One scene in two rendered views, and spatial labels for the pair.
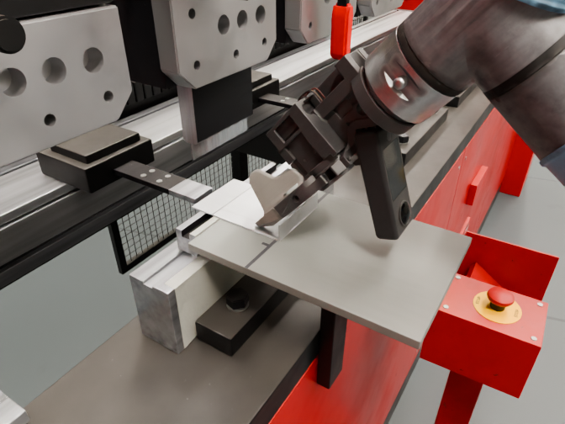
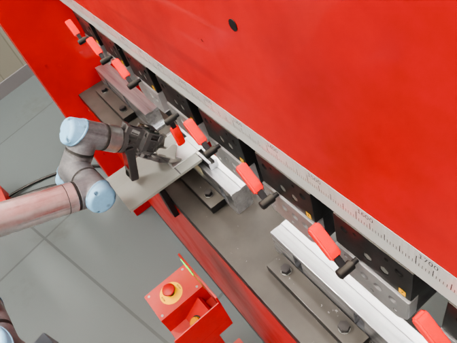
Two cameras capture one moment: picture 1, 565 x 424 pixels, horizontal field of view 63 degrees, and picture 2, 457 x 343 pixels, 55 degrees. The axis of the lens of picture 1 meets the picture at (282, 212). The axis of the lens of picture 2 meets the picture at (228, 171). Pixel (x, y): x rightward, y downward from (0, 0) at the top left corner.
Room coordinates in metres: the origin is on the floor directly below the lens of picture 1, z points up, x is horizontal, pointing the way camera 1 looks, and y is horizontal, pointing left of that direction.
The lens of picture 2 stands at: (1.20, -0.72, 1.91)
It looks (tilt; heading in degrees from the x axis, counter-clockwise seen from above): 46 degrees down; 127
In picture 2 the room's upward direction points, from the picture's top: 21 degrees counter-clockwise
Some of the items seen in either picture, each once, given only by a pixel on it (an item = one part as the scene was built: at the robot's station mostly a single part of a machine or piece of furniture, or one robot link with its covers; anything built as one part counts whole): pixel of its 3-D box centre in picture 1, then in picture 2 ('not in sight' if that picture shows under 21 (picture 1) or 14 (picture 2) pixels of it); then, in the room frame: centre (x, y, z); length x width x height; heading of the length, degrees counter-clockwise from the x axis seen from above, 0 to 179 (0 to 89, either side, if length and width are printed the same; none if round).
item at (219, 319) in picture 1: (282, 268); (193, 180); (0.50, 0.00, 0.89); 0.30 x 0.05 x 0.03; 148
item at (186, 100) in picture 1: (218, 104); not in sight; (0.50, 0.07, 1.13); 0.10 x 0.02 x 0.10; 148
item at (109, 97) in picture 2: not in sight; (115, 103); (-0.04, 0.34, 0.89); 0.30 x 0.05 x 0.03; 148
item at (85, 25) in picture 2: not in sight; (102, 33); (0.14, 0.30, 1.26); 0.15 x 0.09 x 0.17; 148
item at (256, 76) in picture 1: (271, 94); not in sight; (0.88, 0.02, 1.01); 0.26 x 0.12 x 0.05; 58
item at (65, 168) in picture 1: (132, 164); not in sight; (0.58, 0.21, 1.01); 0.26 x 0.12 x 0.05; 58
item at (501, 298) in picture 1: (498, 301); (169, 291); (0.54, -0.34, 0.79); 0.04 x 0.04 x 0.04
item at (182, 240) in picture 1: (238, 204); (196, 149); (0.52, 0.06, 0.99); 0.20 x 0.03 x 0.03; 148
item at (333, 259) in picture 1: (330, 243); (153, 169); (0.42, -0.05, 1.00); 0.26 x 0.18 x 0.01; 58
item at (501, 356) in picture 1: (491, 300); (185, 305); (0.58, -0.36, 0.75); 0.20 x 0.16 x 0.18; 149
